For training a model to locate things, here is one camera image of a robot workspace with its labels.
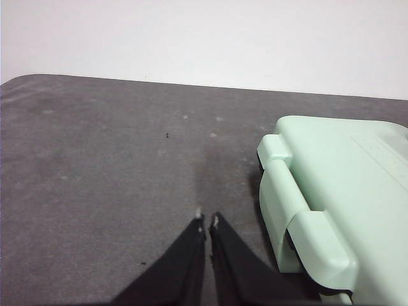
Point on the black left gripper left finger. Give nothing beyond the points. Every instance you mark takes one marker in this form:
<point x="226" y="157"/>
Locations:
<point x="178" y="274"/>

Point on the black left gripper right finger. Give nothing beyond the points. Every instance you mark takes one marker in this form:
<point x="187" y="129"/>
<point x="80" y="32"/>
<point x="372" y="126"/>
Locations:
<point x="242" y="280"/>

